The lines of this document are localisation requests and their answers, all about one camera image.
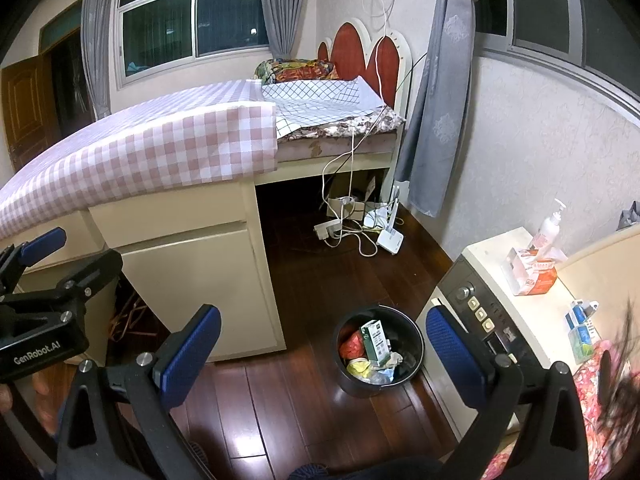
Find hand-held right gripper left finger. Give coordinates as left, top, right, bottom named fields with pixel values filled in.
left=56, top=304, right=222, bottom=480

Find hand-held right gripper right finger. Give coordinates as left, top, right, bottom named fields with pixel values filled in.
left=426, top=305, right=590, bottom=480

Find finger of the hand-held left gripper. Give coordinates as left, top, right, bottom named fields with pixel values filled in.
left=0, top=226, right=68, bottom=283
left=47, top=249, right=124, bottom=307

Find green white box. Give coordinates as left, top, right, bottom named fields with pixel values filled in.
left=360, top=320, right=392, bottom=363

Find red plastic bag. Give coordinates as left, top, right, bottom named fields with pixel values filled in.
left=339, top=331, right=366, bottom=361

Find black trash bin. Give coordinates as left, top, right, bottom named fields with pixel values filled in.
left=334, top=305, right=426, bottom=398

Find cream table cabinet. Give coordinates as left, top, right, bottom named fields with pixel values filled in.
left=15, top=175, right=288, bottom=363

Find cream appliance with knob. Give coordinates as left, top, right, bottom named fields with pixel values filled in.
left=415, top=227, right=581, bottom=441

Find orange tissue pack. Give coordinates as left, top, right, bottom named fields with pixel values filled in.
left=505, top=247, right=558, bottom=296

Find blue white small carton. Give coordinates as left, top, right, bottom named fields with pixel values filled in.
left=566, top=299, right=600, bottom=346

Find brown wooden door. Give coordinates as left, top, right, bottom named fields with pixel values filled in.
left=0, top=55, right=61, bottom=173

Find pink floral clothing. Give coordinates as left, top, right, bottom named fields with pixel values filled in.
left=480, top=340, right=640, bottom=480

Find white router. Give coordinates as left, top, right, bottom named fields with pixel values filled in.
left=376, top=185, right=406, bottom=256

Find pump bottle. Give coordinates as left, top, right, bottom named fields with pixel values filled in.
left=529, top=199, right=568, bottom=261

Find blue slipper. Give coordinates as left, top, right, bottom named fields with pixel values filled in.
left=290, top=462, right=331, bottom=480

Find dark hair strands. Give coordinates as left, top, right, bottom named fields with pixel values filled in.
left=592, top=295, right=640, bottom=441

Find cream curved board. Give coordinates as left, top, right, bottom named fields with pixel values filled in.
left=555, top=222, right=640, bottom=361

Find cardboard box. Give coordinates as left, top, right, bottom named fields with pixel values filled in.
left=327, top=172, right=388, bottom=221

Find white power strip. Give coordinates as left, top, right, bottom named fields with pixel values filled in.
left=314, top=219, right=345, bottom=242

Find grey cloth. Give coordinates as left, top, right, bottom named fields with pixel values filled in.
left=616, top=201, right=640, bottom=231

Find sliding window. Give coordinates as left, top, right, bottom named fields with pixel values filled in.
left=114, top=0, right=273, bottom=88

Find tied grey curtain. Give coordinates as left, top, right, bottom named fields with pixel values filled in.
left=395, top=0, right=488, bottom=218

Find colourful patterned pillow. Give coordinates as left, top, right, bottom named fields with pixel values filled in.
left=254, top=58, right=337, bottom=85

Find red cream headboard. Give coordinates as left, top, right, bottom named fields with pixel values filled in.
left=317, top=17, right=416, bottom=111

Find side window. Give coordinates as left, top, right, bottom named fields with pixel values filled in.
left=475, top=0, right=640, bottom=111

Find cream bed frame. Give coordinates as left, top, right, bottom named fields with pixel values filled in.
left=275, top=127, right=406, bottom=196

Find black cable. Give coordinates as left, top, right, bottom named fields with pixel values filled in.
left=320, top=52, right=428, bottom=196

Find white cable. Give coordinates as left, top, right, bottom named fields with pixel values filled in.
left=320, top=0, right=401, bottom=258

